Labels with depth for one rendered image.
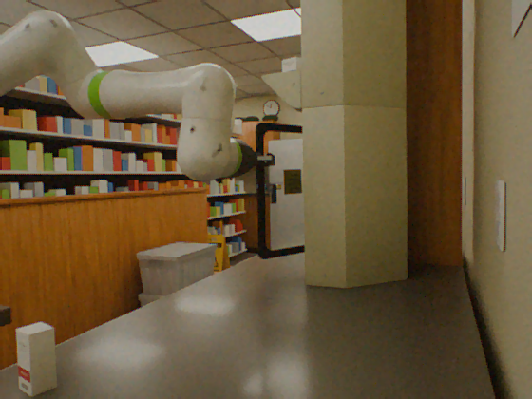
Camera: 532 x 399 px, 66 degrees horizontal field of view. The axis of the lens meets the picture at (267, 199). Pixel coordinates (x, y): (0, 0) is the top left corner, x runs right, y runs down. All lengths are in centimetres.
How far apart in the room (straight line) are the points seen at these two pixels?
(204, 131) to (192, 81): 10
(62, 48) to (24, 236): 187
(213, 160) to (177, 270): 246
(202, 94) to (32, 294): 230
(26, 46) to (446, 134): 117
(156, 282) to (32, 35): 253
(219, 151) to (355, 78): 45
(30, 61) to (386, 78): 87
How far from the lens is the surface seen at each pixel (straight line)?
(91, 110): 114
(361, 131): 111
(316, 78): 112
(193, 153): 82
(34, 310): 297
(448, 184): 142
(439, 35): 148
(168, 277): 330
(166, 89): 90
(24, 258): 287
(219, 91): 83
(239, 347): 76
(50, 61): 114
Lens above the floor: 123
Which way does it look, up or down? 3 degrees down
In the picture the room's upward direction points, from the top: 1 degrees counter-clockwise
